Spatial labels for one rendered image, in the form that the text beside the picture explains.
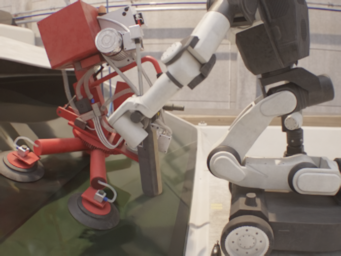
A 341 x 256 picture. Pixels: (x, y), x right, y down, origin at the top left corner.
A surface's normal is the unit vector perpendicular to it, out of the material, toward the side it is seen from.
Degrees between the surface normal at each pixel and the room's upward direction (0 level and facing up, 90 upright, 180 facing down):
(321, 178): 90
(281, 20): 99
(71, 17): 90
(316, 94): 112
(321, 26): 90
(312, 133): 90
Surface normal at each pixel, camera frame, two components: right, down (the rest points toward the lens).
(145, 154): -0.67, 0.21
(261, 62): -0.58, 0.48
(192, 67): 0.58, -0.11
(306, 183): -0.25, 0.22
